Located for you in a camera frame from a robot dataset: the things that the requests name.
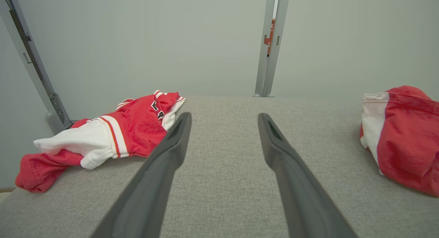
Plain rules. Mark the orange red tag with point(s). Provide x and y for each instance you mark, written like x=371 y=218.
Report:
x=271 y=35

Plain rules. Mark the red white number 23 jersey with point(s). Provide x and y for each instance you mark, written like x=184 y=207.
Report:
x=137 y=131

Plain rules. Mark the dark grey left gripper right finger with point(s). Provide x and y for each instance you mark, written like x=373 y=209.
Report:
x=301 y=197

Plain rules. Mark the grey fabric sofa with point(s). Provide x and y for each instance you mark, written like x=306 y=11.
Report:
x=223 y=183

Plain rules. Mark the grey double partition post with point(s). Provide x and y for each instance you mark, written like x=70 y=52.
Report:
x=271 y=73

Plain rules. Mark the red shorts with white trim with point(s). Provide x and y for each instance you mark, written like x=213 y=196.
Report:
x=408 y=138

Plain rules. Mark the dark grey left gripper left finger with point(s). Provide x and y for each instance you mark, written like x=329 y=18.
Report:
x=147 y=190

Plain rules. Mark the grey slotted partition post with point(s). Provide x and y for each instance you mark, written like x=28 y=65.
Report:
x=34 y=66

